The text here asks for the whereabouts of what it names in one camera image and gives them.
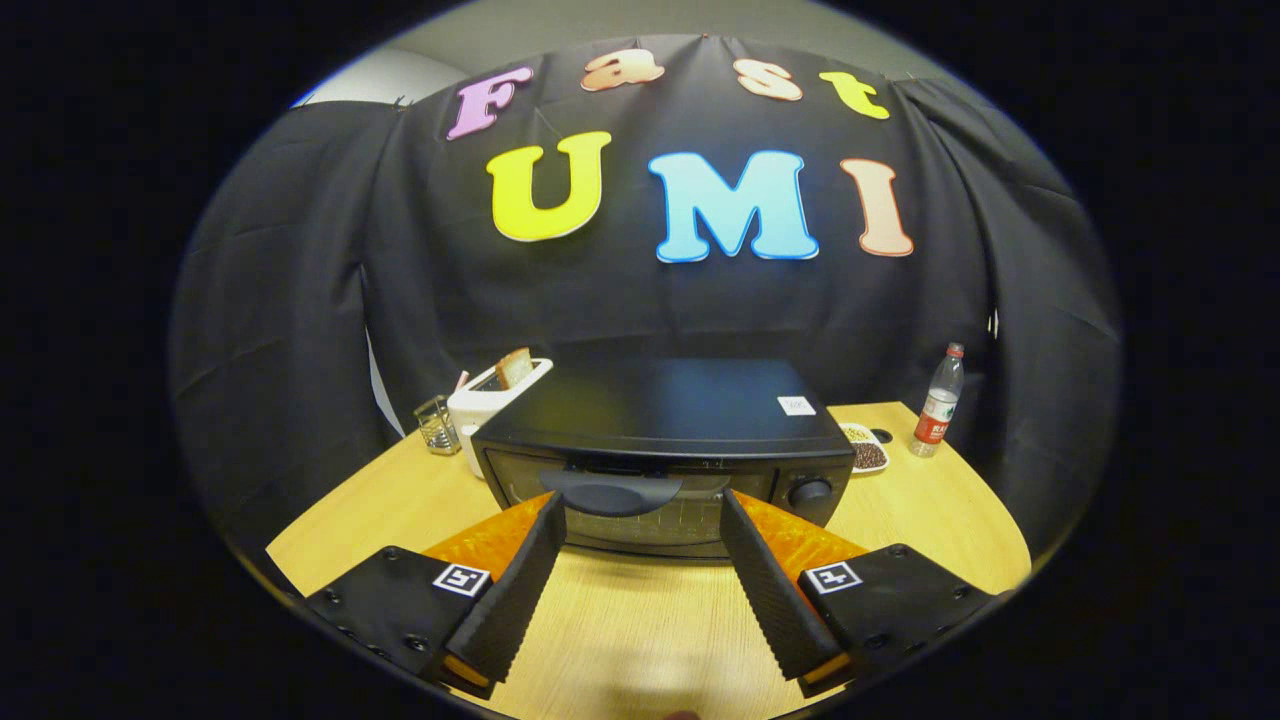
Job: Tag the plastic water bottle red label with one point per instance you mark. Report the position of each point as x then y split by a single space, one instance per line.
938 410

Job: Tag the white pop-up toaster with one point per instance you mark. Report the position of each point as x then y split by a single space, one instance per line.
475 410

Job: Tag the black toaster oven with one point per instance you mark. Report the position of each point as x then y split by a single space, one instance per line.
670 400

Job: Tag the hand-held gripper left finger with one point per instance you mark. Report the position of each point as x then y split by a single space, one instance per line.
515 600

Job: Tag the clear pen holder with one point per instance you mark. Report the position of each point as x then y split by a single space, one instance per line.
438 428

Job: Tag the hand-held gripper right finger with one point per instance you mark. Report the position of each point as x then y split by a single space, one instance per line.
770 600

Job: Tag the white divided bean tray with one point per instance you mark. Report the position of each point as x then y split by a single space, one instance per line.
868 456

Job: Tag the brown bread slice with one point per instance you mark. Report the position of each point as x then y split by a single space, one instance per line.
514 368

